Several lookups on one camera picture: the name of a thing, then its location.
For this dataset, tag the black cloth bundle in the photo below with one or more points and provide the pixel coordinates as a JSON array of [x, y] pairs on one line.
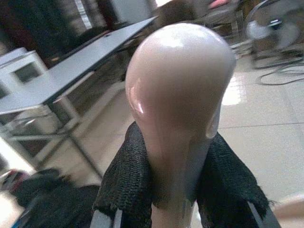
[[47, 197]]

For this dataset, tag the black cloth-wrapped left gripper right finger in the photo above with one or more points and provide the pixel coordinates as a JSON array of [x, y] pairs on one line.
[[228, 180]]

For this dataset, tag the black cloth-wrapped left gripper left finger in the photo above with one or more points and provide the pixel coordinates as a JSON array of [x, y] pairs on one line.
[[126, 180]]

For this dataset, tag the grey metal-framed table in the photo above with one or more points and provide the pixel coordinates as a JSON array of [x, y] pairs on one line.
[[71, 71]]

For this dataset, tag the metal frame rack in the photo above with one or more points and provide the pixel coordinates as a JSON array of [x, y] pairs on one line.
[[223, 19]]

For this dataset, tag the white box appliance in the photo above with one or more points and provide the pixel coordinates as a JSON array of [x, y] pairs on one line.
[[21, 69]]

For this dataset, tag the round floor fan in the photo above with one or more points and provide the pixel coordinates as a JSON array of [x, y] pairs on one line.
[[273, 28]]

